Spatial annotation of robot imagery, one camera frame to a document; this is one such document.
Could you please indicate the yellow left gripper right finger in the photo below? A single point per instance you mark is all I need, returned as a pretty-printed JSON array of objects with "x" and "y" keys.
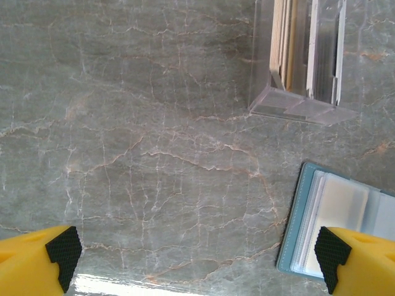
[{"x": 367, "y": 265}]

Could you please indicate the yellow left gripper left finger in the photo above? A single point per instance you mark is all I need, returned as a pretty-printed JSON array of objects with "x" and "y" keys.
[{"x": 27, "y": 265}]

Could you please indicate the teal card holder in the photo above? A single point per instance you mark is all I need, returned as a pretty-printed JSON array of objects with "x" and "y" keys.
[{"x": 296, "y": 216}]

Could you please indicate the clear acrylic card box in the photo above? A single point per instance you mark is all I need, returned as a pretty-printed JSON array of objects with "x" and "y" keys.
[{"x": 296, "y": 108}]

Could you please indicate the beige card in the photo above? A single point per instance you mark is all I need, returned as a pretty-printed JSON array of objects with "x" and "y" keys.
[{"x": 277, "y": 37}]

